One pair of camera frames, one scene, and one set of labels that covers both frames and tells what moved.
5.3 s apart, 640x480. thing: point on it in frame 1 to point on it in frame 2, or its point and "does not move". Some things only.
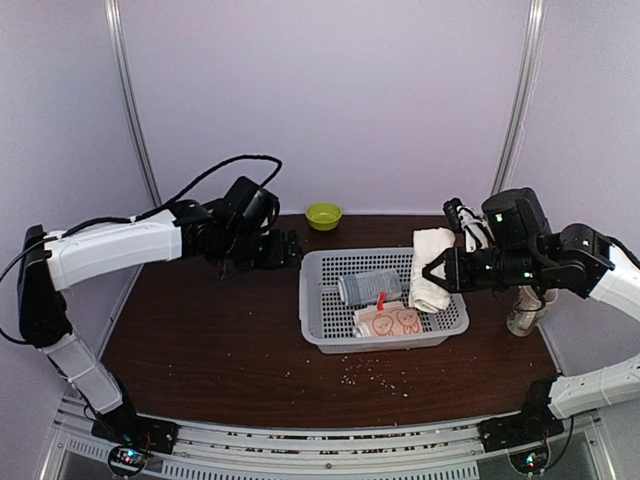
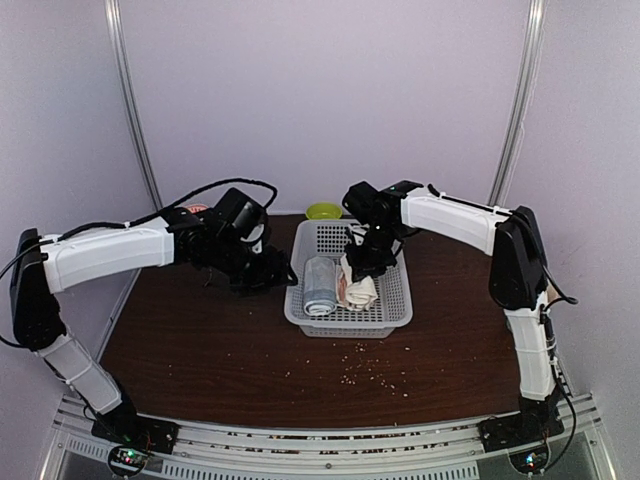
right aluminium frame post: (535, 24) does not move
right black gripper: (457, 280) to (363, 267)
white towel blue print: (426, 294) to (359, 293)
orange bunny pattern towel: (394, 321) to (340, 285)
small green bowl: (323, 215) does not move
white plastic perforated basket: (328, 324) to (393, 307)
